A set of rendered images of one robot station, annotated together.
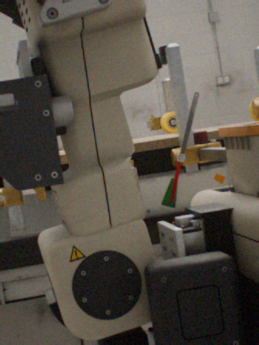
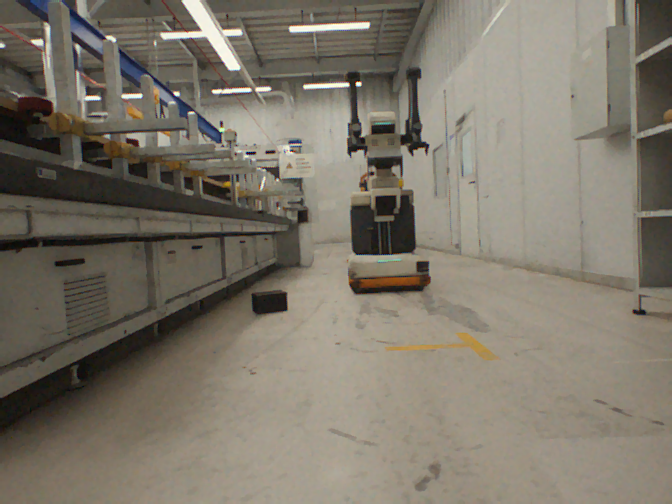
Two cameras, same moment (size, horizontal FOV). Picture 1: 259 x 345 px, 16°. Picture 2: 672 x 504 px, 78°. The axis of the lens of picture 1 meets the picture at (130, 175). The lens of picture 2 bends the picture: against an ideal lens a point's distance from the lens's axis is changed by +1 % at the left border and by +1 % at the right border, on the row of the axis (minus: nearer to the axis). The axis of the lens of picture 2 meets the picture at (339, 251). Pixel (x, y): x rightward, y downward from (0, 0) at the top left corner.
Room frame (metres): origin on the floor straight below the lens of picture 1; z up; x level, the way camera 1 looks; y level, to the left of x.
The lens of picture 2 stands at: (1.41, 3.33, 0.50)
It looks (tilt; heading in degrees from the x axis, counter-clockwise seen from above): 3 degrees down; 278
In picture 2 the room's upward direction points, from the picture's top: 3 degrees counter-clockwise
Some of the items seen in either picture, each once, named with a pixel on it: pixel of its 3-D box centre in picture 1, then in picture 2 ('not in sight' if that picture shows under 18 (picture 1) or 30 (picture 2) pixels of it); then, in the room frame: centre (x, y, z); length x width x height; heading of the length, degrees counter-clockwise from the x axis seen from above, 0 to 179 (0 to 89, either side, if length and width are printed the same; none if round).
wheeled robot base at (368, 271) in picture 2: not in sight; (385, 268); (1.52, -0.13, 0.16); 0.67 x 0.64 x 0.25; 98
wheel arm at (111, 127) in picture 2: not in sight; (109, 128); (2.20, 2.26, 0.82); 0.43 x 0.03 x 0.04; 8
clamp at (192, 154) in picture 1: (196, 154); not in sight; (2.63, -0.19, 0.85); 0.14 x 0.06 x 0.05; 98
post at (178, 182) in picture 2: not in sight; (177, 156); (2.38, 1.56, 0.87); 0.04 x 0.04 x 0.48; 8
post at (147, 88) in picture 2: not in sight; (151, 138); (2.35, 1.81, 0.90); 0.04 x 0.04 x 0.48; 8
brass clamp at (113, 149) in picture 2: not in sight; (122, 152); (2.32, 2.04, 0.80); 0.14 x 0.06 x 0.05; 98
